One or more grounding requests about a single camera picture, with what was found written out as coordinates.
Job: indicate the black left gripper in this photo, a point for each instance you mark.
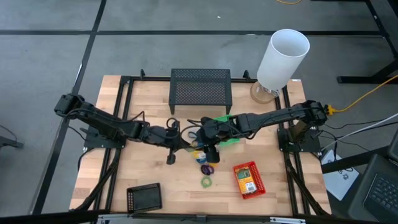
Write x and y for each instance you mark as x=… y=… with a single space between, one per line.
x=160 y=134

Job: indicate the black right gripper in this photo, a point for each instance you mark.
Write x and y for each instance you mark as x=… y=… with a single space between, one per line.
x=217 y=129

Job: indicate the green plastic basket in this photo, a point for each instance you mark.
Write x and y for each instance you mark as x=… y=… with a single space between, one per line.
x=224 y=118

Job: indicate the purple coil wristband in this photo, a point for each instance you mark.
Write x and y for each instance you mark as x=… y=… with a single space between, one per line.
x=202 y=170

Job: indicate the green coil wristband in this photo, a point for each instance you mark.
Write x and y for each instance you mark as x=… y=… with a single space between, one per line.
x=202 y=182

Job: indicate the green yellow crayon box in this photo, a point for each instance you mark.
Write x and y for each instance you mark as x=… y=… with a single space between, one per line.
x=245 y=179

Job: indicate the black plastic basket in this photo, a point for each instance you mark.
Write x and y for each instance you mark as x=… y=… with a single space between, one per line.
x=144 y=198

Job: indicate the red plastic basket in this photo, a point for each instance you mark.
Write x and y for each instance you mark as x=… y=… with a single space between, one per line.
x=259 y=180

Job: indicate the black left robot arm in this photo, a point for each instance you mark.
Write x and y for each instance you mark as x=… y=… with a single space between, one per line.
x=99 y=119

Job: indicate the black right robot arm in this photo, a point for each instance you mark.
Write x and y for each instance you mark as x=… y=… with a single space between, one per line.
x=273 y=116

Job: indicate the black desk edge bar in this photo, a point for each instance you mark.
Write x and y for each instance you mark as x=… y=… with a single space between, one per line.
x=351 y=160

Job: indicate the black desk stand legs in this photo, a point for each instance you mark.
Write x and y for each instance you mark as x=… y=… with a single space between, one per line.
x=357 y=80

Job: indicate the black mesh shelf riser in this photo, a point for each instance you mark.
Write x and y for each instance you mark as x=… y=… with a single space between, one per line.
x=200 y=91

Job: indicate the round wooden lamp base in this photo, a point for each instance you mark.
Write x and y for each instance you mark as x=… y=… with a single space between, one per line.
x=258 y=95

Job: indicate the white flat box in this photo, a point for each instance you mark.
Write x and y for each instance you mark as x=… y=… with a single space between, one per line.
x=339 y=183

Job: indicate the black stand foot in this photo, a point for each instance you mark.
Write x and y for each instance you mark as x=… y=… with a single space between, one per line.
x=12 y=143

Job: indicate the black laptop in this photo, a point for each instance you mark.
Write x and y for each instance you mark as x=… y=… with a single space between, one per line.
x=379 y=189

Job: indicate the black table frame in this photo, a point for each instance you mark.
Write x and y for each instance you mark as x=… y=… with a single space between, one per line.
x=149 y=78

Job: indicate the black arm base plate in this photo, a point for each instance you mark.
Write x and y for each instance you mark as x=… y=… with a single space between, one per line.
x=102 y=143
x=308 y=144

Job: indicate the black camera rig bar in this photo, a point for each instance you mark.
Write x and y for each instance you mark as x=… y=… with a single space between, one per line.
x=46 y=217

